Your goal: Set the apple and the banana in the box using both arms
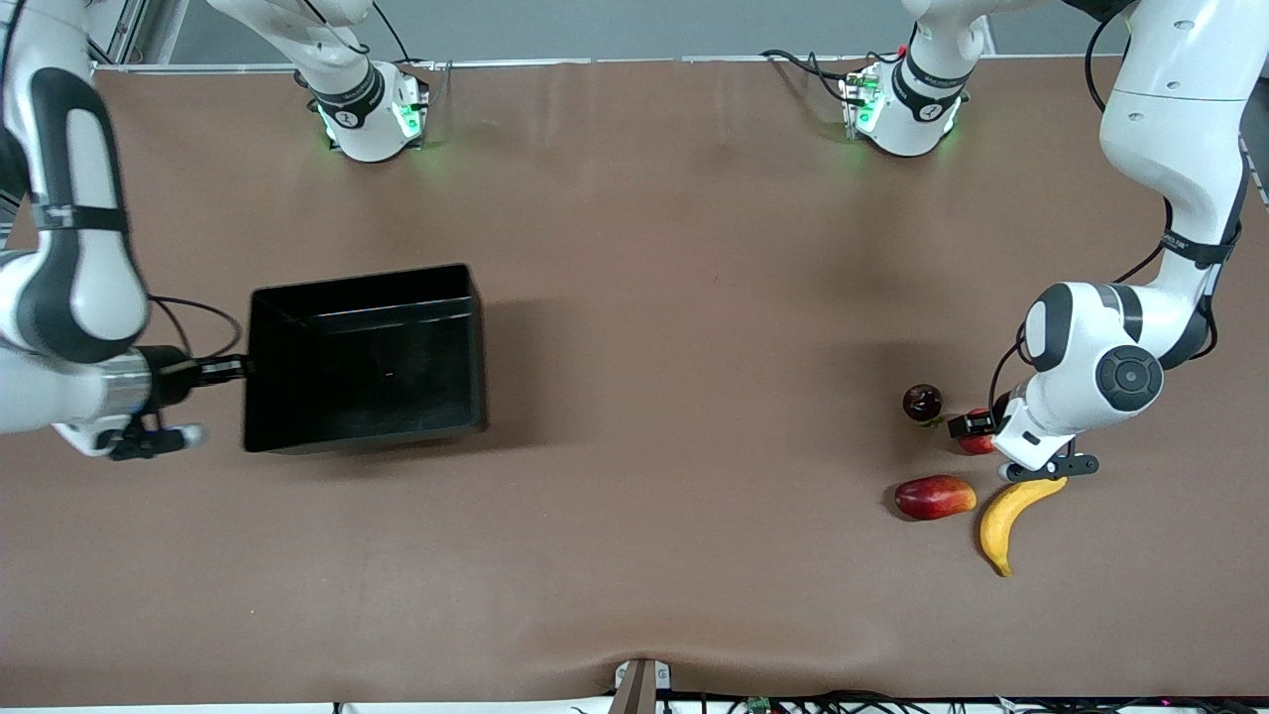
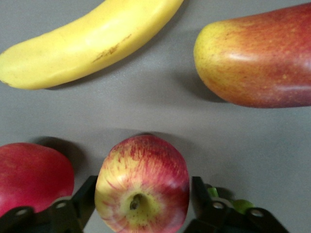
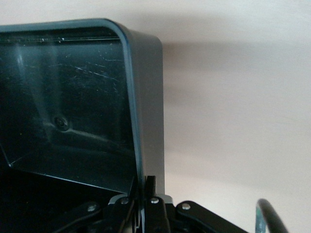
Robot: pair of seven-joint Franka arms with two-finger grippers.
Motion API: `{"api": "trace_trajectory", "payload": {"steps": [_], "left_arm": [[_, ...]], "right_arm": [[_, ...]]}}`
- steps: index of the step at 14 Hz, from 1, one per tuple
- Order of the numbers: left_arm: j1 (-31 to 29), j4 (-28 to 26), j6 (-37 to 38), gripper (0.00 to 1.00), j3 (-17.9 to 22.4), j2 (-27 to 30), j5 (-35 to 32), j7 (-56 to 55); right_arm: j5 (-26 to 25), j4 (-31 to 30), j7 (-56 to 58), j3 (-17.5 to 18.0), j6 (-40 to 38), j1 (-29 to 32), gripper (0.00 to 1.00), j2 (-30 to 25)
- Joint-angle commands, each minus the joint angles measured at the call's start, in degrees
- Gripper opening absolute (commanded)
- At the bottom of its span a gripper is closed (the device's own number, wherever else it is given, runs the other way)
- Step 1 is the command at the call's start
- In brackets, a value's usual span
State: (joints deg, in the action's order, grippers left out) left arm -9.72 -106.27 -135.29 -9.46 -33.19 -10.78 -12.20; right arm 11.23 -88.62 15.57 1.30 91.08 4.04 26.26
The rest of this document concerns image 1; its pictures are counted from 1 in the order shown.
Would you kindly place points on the black plastic box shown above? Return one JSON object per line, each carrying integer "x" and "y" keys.
{"x": 367, "y": 367}

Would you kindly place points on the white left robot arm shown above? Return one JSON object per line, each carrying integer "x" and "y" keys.
{"x": 1170, "y": 129}

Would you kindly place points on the red yellow mango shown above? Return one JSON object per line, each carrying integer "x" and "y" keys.
{"x": 934, "y": 498}

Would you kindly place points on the aluminium frame post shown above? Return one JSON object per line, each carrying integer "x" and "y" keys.
{"x": 124, "y": 30}

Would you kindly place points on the small green circuit board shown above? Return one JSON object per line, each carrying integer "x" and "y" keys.
{"x": 759, "y": 705}

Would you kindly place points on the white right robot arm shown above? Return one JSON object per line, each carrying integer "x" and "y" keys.
{"x": 89, "y": 278}

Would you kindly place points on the yellow banana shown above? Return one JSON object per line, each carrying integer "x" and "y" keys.
{"x": 996, "y": 526}

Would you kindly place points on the red yellow striped apple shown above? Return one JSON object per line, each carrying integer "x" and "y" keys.
{"x": 977, "y": 444}

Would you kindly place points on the wooden clamp with metal bracket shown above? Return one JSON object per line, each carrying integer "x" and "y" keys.
{"x": 642, "y": 689}

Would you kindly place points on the brown table mat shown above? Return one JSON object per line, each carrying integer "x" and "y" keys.
{"x": 634, "y": 545}

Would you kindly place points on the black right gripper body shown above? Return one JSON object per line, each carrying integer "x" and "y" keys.
{"x": 171, "y": 364}

